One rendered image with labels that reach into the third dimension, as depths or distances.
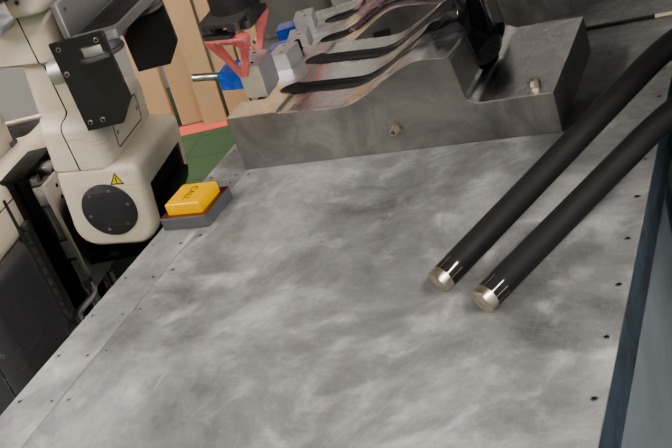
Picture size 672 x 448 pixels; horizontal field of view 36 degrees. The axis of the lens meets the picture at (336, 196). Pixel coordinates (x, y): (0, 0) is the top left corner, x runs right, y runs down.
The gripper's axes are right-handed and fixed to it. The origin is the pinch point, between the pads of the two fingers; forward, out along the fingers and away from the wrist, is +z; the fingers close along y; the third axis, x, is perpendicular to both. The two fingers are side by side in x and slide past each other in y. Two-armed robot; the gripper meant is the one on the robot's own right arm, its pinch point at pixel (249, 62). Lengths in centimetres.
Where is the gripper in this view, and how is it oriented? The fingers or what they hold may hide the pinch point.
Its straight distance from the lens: 154.8
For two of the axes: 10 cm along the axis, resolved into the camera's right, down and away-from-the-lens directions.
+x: -9.2, 0.1, 3.9
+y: 3.1, -6.0, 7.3
